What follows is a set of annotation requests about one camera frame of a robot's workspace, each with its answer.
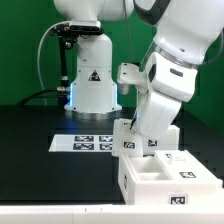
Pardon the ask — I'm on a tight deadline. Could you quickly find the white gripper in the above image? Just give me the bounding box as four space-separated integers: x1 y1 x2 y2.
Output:
117 63 181 140

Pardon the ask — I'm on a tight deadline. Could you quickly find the white cabinet door panel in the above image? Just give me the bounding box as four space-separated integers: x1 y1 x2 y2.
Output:
112 119 143 157

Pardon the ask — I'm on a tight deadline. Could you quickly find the white cabinet top block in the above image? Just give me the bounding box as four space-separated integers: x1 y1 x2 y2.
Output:
143 125 180 155

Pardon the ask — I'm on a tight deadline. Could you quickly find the white cabinet body box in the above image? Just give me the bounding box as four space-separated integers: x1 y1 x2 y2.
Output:
118 153 224 205

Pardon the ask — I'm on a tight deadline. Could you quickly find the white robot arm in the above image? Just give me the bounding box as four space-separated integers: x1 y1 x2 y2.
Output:
54 0 224 140

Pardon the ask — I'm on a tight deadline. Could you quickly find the white marker sheet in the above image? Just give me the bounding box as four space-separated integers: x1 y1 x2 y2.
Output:
49 134 113 152

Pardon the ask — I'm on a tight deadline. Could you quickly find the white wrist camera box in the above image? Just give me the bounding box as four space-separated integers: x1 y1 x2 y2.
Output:
145 52 197 102

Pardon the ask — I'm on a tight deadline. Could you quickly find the black cable on table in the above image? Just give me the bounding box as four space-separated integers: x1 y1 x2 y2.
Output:
16 89 66 108

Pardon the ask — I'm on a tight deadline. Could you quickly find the grey camera cable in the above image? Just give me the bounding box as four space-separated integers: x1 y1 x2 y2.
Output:
36 22 69 107

